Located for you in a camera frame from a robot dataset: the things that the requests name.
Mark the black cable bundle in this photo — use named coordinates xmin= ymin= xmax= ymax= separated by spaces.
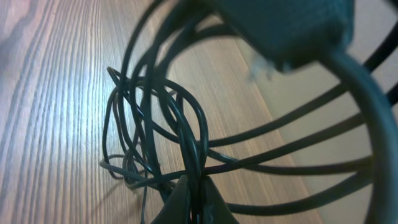
xmin=99 ymin=0 xmax=398 ymax=224

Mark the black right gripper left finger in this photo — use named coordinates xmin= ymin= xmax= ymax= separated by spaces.
xmin=151 ymin=175 xmax=191 ymax=224

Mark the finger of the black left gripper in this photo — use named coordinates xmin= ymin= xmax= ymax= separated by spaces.
xmin=214 ymin=0 xmax=354 ymax=72

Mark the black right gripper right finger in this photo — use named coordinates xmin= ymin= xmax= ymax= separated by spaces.
xmin=200 ymin=176 xmax=239 ymax=224

